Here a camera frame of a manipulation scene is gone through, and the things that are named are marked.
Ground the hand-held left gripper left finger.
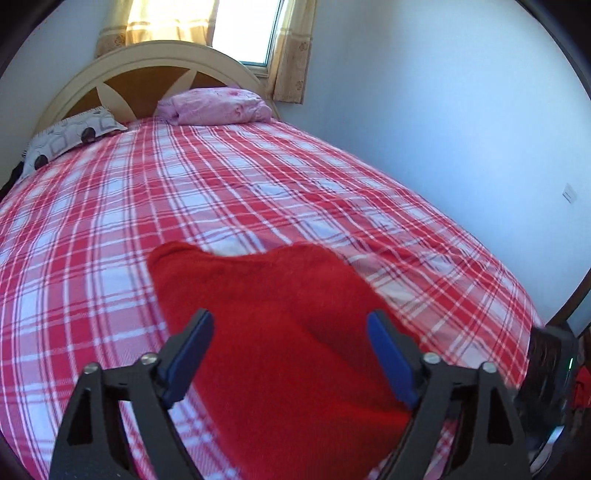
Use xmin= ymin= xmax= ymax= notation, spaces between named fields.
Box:
xmin=48 ymin=308 xmax=215 ymax=480

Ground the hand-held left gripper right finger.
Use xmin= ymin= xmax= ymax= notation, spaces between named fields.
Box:
xmin=367 ymin=310 xmax=532 ymax=480

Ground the red towel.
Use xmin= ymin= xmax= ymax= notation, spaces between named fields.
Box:
xmin=147 ymin=241 xmax=419 ymax=480

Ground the red plaid bed sheet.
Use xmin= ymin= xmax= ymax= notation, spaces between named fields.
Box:
xmin=0 ymin=115 xmax=546 ymax=480

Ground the dark cloth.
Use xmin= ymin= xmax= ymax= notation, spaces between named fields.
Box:
xmin=0 ymin=161 xmax=25 ymax=199

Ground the grey patterned pillow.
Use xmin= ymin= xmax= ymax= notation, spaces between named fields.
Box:
xmin=21 ymin=107 xmax=129 ymax=181

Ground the pink pillow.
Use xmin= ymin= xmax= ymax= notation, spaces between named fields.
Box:
xmin=156 ymin=88 xmax=273 ymax=126

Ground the cream wooden headboard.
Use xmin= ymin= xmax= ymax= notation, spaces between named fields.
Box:
xmin=34 ymin=41 xmax=282 ymax=134

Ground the beige patterned curtain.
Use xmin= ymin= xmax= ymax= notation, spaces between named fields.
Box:
xmin=95 ymin=0 xmax=218 ymax=58
xmin=267 ymin=0 xmax=318 ymax=104

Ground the window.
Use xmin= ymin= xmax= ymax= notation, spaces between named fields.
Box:
xmin=211 ymin=0 xmax=284 ymax=68

